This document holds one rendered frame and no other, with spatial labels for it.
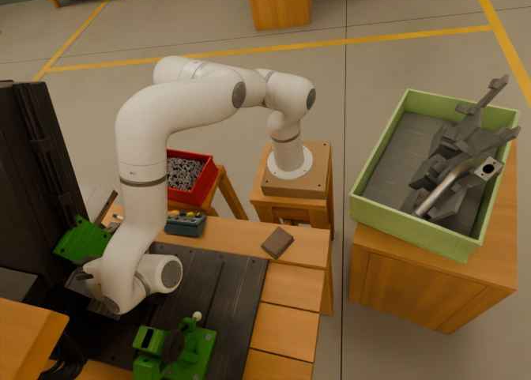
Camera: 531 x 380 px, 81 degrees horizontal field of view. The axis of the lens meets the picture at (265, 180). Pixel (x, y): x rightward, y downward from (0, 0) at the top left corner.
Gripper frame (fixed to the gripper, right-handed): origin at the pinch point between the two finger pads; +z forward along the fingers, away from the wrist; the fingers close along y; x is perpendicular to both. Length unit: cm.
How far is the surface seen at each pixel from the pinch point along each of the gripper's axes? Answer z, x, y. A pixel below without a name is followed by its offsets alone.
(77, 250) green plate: 2.8, -4.8, 0.6
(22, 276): 12.3, -1.0, 10.7
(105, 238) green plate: 2.8, -5.3, -7.9
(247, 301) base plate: -29.1, 23.4, -30.6
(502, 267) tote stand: -102, 26, -73
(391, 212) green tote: -72, 3, -60
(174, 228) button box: 4.2, 0.5, -36.6
